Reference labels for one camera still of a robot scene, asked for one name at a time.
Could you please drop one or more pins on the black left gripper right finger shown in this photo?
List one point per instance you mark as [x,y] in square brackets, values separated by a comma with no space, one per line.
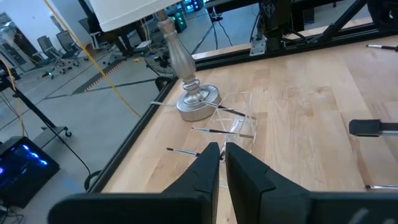
[264,199]

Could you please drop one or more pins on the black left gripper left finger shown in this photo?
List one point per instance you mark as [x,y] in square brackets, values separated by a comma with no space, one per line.
[186,205]

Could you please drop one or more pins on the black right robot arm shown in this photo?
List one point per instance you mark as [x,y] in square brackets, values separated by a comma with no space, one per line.
[280,21]

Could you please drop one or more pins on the clear acrylic brush organizer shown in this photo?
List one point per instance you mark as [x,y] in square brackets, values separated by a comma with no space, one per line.
[242,102]

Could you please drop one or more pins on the black floor fan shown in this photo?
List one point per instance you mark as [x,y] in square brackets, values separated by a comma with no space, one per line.
[158,63]

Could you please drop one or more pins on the white shade silver table lamp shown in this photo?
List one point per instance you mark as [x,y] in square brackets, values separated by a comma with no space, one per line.
[183,59]

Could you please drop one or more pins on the black computer with blue lights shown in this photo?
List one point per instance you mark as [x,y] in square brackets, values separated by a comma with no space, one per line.
[28,174]

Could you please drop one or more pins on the black rolling stand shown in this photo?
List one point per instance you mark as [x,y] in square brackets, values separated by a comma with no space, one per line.
[31,107]

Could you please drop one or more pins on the black computer with green lights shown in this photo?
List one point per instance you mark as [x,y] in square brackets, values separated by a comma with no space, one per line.
[179,20]

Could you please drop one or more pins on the grey office chair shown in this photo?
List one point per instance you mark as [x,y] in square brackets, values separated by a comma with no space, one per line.
[46,45]
[66,40]

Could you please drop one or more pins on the black aluminium table frame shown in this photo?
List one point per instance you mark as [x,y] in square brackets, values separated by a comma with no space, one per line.
[132,140]

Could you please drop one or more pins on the metal corner bracket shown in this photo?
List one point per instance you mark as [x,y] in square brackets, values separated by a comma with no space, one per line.
[258,46]

